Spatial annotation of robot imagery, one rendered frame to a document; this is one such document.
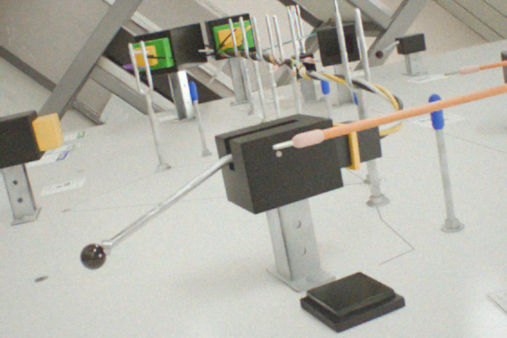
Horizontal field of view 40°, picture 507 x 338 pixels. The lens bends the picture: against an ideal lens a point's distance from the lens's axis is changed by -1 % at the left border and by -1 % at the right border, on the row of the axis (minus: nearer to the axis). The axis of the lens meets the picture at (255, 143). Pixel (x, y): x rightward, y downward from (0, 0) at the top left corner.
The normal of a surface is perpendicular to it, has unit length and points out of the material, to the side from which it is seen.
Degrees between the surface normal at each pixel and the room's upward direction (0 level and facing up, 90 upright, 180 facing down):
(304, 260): 80
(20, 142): 90
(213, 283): 47
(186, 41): 54
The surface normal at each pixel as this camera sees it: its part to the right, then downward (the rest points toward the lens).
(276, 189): 0.39, 0.11
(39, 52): 0.04, 0.08
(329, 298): -0.18, -0.96
